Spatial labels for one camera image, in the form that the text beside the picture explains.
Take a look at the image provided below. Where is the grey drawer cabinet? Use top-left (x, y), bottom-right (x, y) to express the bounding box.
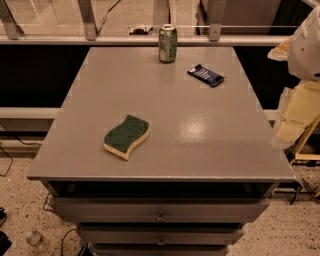
top-left (29, 47), bottom-right (294, 256)

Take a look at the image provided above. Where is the blue rxbar blueberry wrapper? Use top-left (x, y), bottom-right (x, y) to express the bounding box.
top-left (187, 64), bottom-right (224, 88)

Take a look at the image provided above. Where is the top drawer knob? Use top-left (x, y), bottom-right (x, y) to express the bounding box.
top-left (156, 212), bottom-right (166, 223)

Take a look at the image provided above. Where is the black floor cable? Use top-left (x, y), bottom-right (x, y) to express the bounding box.
top-left (0, 134), bottom-right (43, 178)

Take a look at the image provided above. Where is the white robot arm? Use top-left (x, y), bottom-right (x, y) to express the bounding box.
top-left (267, 6), bottom-right (320, 149)

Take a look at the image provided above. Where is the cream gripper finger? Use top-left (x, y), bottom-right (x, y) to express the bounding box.
top-left (267, 37), bottom-right (291, 61)
top-left (271, 80), bottom-right (320, 149)

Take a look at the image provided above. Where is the wooden frame stand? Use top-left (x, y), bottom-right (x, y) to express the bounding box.
top-left (290, 114), bottom-right (320, 164)

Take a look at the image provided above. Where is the drawer knob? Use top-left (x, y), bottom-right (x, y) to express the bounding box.
top-left (157, 238), bottom-right (166, 246)
top-left (156, 212), bottom-right (166, 223)

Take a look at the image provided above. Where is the green and yellow sponge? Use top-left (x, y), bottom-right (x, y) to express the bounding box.
top-left (104, 115), bottom-right (150, 161)

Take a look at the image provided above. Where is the green soda can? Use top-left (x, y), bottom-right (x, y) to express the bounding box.
top-left (158, 24), bottom-right (177, 63)

